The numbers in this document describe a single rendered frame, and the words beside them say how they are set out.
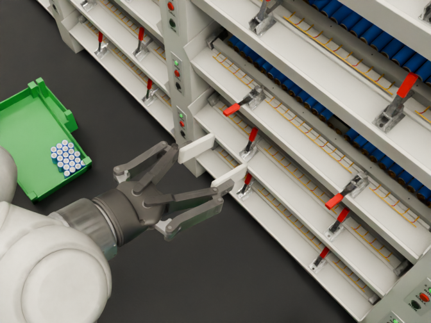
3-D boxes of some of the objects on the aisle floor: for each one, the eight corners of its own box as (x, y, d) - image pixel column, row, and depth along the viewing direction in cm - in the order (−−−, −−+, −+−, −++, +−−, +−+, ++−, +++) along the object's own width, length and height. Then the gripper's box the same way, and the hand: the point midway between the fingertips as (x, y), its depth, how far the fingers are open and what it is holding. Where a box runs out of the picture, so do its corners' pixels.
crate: (92, 167, 147) (92, 161, 140) (33, 205, 140) (30, 200, 133) (36, 91, 149) (33, 80, 142) (-25, 124, 142) (-31, 115, 134)
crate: (-7, 179, 145) (-17, 165, 138) (-35, 138, 154) (-47, 123, 147) (78, 128, 156) (72, 113, 149) (47, 93, 164) (40, 76, 158)
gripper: (65, 192, 71) (186, 132, 83) (144, 293, 62) (267, 209, 75) (61, 159, 65) (192, 100, 77) (147, 265, 57) (279, 179, 69)
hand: (215, 161), depth 74 cm, fingers open, 7 cm apart
